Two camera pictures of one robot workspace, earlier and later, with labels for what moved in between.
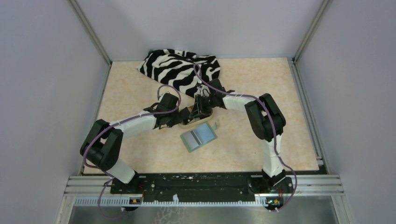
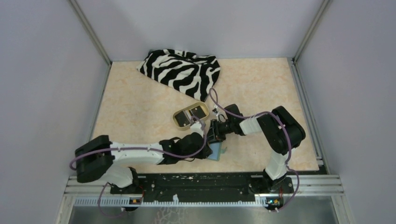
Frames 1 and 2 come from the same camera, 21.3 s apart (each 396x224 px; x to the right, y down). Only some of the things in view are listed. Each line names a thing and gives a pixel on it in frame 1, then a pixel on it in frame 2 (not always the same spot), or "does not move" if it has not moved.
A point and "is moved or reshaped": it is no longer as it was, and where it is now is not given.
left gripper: x=176 y=121 to x=205 y=153
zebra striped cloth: x=181 y=70 does not move
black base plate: x=203 y=187 does not move
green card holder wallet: x=197 y=136 is moved or reshaped
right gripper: x=199 y=108 to x=215 y=134
